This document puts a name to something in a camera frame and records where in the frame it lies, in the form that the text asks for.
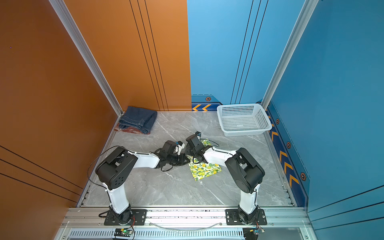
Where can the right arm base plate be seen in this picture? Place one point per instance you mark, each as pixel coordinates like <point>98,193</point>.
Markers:
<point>234,216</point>

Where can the aluminium corner post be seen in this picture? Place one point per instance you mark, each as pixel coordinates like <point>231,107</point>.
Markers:
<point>292,43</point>
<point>75,34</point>

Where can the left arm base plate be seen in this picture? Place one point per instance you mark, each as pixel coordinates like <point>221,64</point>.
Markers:
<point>135,216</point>

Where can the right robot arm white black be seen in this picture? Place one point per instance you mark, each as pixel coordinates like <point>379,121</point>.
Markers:
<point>246,172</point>

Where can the left green circuit board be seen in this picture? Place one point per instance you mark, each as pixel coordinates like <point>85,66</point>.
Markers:
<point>124,234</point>

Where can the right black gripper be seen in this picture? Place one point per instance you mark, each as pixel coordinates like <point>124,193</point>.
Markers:
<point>187,150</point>

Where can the right green circuit board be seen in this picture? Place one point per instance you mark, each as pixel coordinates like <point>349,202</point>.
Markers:
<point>252,233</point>

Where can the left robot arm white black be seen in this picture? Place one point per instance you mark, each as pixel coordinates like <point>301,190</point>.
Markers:
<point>114,170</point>

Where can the dark blue denim skirt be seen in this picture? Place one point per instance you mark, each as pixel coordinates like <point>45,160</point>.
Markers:
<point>138,118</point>

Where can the green circuit board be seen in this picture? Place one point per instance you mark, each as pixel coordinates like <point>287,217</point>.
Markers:
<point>124,234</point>
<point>252,233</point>

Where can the right aluminium corner post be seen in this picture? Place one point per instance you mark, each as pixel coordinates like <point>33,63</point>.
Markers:
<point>292,43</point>

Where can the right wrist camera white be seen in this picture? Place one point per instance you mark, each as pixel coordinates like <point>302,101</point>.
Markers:
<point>198,134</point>

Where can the aluminium front rail frame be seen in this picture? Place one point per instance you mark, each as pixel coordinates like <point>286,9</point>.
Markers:
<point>187,223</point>

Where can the white plastic laundry basket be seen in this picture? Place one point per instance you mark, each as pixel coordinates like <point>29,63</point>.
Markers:
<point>243,120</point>

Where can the left aluminium corner post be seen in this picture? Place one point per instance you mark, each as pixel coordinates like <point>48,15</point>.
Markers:
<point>75,34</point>

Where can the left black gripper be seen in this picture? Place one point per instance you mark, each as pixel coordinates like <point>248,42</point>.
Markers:
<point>183,157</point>

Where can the lemon print skirt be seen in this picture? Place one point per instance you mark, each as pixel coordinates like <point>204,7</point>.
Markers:
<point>202,170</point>

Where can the red plaid skirt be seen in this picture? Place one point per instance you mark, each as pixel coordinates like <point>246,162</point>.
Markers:
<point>128,130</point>

